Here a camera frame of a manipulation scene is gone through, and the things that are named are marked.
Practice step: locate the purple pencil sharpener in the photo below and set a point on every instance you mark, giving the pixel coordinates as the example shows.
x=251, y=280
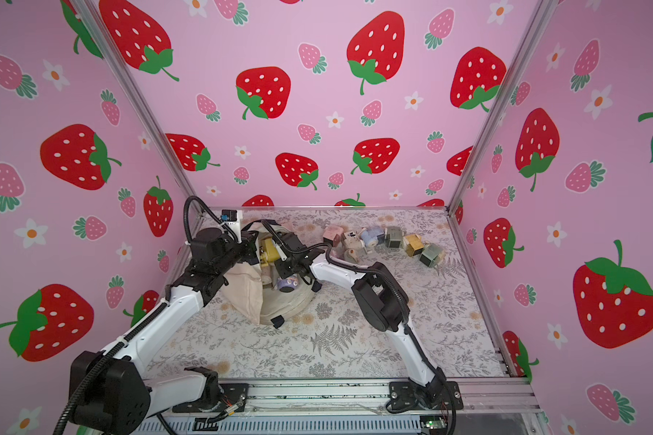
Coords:
x=288, y=284

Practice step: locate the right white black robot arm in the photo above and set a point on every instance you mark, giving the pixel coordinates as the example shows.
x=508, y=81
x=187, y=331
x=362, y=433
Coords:
x=384, y=304

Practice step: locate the cream white pencil sharpener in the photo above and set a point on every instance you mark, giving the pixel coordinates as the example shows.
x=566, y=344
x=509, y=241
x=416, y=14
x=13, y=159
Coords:
x=352, y=240

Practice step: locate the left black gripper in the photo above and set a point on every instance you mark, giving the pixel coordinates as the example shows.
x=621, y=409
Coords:
x=247, y=246

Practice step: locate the yellow pencil sharpener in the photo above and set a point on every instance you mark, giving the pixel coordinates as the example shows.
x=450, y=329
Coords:
x=413, y=245
x=268, y=252

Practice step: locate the grey green pencil sharpener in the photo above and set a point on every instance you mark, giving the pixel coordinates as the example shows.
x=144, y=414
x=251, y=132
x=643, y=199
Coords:
x=394, y=237

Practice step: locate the cream canvas tote bag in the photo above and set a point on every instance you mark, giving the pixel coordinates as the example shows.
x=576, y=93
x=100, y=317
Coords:
x=252, y=289

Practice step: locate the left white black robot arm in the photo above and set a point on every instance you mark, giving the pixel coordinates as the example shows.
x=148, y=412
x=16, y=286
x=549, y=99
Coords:
x=108, y=391

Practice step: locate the pink pencil sharpener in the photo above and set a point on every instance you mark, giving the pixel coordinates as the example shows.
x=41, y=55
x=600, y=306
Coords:
x=354, y=255
x=334, y=235

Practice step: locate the light blue pencil sharpener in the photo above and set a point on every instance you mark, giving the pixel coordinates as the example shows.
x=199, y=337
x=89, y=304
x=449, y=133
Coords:
x=373, y=237

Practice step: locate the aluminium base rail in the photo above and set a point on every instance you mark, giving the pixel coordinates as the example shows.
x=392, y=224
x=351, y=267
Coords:
x=333, y=406

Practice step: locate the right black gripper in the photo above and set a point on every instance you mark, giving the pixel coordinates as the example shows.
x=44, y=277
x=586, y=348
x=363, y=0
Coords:
x=288, y=246

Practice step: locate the mint green pencil sharpener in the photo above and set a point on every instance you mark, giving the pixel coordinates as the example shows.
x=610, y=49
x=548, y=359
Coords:
x=431, y=255

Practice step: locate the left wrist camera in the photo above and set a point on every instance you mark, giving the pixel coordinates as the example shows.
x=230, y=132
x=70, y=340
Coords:
x=210, y=244

